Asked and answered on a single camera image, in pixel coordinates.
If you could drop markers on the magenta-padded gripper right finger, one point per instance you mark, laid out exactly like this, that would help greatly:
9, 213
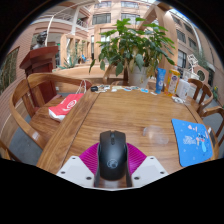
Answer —
150, 168

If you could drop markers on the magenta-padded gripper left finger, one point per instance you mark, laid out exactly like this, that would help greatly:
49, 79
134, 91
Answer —
75, 168

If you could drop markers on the black computer mouse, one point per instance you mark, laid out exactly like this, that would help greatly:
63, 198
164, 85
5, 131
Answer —
112, 156

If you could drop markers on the blue cartoon-print mouse pad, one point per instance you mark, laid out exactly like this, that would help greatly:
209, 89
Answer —
191, 143

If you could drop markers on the wooden armchair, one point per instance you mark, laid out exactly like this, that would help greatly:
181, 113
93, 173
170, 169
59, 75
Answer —
216, 111
108, 75
205, 96
4, 151
43, 125

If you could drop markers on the red and white paper bag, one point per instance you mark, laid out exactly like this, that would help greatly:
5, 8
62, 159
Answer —
66, 106

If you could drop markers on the white earphones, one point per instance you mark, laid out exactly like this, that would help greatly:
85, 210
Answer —
177, 99

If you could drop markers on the black car key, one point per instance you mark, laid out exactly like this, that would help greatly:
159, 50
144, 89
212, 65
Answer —
94, 88

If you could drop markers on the yellow dish soap bottle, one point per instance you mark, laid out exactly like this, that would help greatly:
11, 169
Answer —
173, 83

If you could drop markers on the dark red wooden lectern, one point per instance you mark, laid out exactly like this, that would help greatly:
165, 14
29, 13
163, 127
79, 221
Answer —
40, 60

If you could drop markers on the green potted plant, white pot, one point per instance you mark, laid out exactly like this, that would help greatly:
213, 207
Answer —
133, 46

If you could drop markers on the dark bust statue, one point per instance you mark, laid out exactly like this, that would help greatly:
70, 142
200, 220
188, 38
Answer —
40, 40

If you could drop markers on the white frame sculpture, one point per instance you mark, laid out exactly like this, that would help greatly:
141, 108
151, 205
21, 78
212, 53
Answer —
192, 61

